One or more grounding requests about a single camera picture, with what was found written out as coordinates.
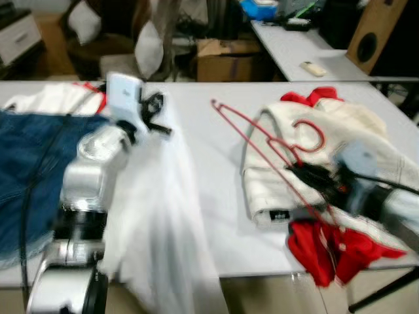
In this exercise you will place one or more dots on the open brown cardboard box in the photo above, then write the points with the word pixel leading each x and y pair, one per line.
pixel 226 62

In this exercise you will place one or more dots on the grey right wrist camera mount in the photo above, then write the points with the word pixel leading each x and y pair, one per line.
pixel 353 163

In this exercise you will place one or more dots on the white desk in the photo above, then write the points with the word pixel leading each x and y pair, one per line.
pixel 294 49

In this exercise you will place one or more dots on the white thin garment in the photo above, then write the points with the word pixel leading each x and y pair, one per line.
pixel 157 216

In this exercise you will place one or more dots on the cream jacket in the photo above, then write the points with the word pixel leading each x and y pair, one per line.
pixel 366 131

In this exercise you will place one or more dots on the wooden loudspeaker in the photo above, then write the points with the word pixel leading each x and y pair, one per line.
pixel 376 33

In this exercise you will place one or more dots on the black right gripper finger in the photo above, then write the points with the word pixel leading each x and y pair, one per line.
pixel 306 179
pixel 300 169

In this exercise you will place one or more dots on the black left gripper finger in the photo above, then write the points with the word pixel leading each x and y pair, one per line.
pixel 160 129

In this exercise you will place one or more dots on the white pillow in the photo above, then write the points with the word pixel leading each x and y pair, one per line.
pixel 149 52
pixel 85 23

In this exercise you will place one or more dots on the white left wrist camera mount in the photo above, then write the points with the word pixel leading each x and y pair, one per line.
pixel 123 95

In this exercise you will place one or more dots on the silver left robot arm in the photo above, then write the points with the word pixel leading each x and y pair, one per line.
pixel 91 163

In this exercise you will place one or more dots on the cream remote control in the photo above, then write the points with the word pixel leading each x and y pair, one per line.
pixel 313 69

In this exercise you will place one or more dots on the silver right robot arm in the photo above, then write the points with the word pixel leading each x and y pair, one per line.
pixel 399 209

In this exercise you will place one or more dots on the black device on desk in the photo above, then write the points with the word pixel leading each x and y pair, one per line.
pixel 298 25

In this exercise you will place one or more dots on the white drawer unit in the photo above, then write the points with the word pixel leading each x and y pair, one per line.
pixel 16 39

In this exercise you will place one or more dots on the blue denim jeans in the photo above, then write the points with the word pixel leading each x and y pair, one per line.
pixel 39 150

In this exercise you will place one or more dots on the blue plastic box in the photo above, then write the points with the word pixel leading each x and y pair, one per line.
pixel 258 9

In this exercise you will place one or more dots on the black tripod leg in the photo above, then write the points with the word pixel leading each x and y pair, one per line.
pixel 386 288

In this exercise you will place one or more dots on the red garment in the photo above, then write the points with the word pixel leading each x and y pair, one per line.
pixel 327 252

